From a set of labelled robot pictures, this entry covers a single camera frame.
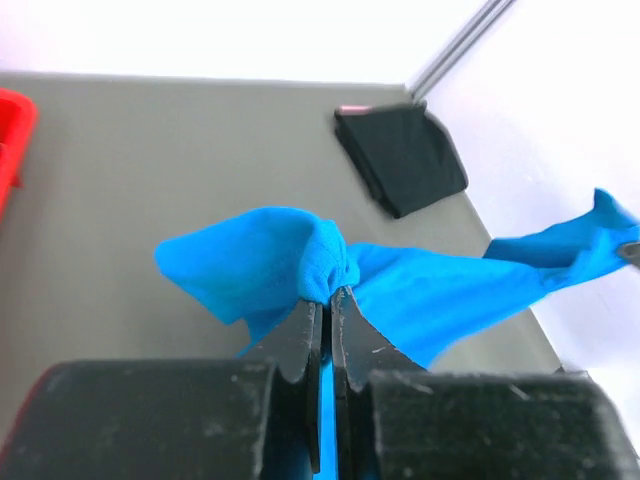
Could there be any folded pink shirt under black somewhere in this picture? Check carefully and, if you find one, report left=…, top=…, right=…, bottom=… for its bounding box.
left=336, top=105, right=371, bottom=115

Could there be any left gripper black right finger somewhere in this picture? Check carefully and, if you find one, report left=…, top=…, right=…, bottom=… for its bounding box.
left=330, top=287, right=425, bottom=479

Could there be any folded black t shirt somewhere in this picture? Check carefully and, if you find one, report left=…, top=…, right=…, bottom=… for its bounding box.
left=334, top=103, right=468, bottom=219

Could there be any right corner aluminium post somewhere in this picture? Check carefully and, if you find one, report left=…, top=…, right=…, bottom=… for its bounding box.
left=408, top=0, right=515, bottom=103

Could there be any blue t shirt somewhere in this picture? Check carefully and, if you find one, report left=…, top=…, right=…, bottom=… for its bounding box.
left=155, top=190, right=639, bottom=479

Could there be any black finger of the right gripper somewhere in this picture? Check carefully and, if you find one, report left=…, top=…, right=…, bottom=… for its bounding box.
left=618, top=241, right=640, bottom=270

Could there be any red plastic bin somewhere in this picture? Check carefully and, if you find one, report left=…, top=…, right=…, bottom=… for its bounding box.
left=0, top=88, right=38, bottom=213

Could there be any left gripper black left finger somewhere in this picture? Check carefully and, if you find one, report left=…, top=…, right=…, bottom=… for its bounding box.
left=234, top=301, right=323, bottom=474

